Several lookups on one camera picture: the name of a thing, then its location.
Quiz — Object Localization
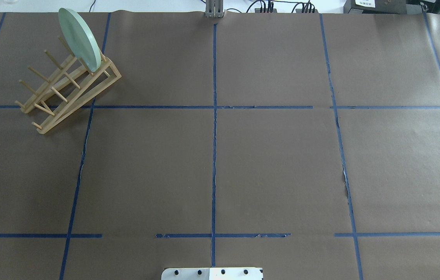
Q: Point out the pale green round plate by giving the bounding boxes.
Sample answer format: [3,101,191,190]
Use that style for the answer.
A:
[58,8,102,72]

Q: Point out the black usb hub left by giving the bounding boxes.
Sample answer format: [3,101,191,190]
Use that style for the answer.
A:
[255,2,277,14]

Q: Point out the black usb hub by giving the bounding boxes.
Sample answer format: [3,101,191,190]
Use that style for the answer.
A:
[292,2,318,14]
[255,2,277,14]

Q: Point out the black usb hub right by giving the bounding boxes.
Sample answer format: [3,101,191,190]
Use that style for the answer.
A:
[292,2,318,14]

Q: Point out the wooden dish rack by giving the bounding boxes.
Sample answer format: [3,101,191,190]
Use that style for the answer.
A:
[15,37,122,134]

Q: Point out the black computer box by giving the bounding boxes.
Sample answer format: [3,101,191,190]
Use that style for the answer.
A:
[343,0,424,14]

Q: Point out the grey aluminium frame post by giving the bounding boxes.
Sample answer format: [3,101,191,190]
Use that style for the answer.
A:
[202,0,225,18]

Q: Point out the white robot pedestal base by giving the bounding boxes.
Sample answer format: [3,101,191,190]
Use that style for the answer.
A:
[161,266,264,280]

